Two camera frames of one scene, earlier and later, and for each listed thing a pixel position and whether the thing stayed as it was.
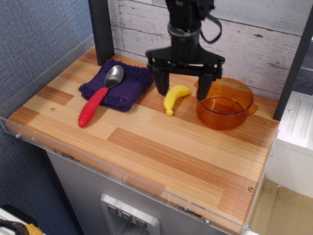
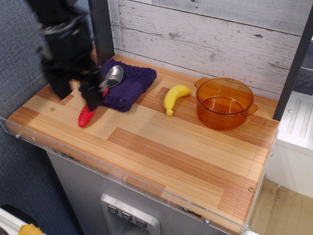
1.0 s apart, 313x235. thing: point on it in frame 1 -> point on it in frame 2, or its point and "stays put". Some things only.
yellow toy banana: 173,95 stays put
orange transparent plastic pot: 228,105 stays put
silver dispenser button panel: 122,218 stays put
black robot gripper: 185,54 -> 66,50
